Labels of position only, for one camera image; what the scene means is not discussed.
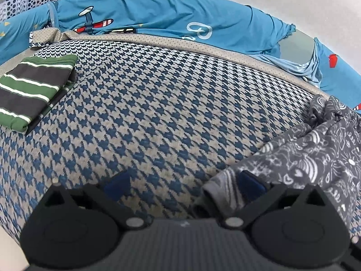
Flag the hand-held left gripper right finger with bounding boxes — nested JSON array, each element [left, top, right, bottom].
[[223, 171, 325, 230]]

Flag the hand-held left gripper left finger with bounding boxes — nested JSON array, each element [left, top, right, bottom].
[[45, 172, 150, 230]]

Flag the grey doodle-print fleece jacket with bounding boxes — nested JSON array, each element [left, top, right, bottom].
[[202, 94, 361, 232]]

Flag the green striped folded shirt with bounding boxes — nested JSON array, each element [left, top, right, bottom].
[[0, 54, 79, 134]]

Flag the blue airplane-print cover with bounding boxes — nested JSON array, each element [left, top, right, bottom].
[[0, 0, 361, 116]]

